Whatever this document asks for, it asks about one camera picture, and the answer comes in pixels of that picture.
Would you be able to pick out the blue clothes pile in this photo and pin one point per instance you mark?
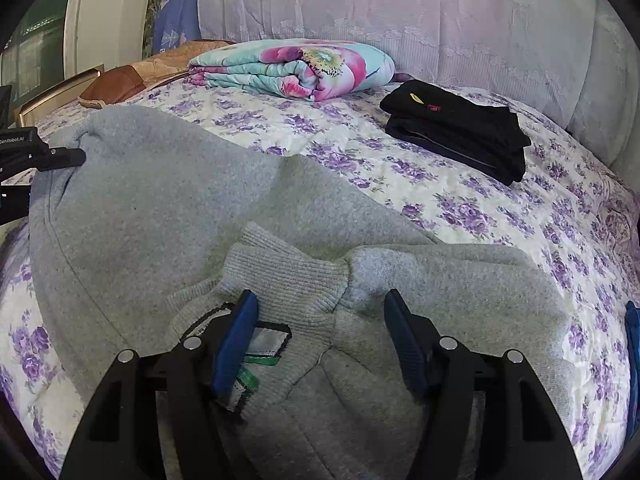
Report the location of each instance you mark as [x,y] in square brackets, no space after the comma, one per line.
[633,333]

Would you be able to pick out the folded floral turquoise blanket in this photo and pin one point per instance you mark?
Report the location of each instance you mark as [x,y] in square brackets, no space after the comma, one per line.
[306,69]

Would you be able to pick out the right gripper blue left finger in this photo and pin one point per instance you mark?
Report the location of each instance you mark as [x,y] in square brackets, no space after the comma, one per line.
[118,435]

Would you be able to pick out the grey fleece pants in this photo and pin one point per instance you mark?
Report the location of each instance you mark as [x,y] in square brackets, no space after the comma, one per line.
[164,222]

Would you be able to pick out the folded black pants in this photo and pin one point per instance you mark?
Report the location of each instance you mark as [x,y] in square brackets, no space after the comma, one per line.
[486,138]

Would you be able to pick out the brown orange pillow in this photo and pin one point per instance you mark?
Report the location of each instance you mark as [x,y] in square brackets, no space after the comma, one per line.
[123,82]

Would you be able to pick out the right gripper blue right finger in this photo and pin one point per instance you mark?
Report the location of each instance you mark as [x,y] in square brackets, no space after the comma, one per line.
[487,417]

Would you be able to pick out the window with white frame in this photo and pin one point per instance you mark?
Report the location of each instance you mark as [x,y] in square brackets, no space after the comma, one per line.
[32,61]

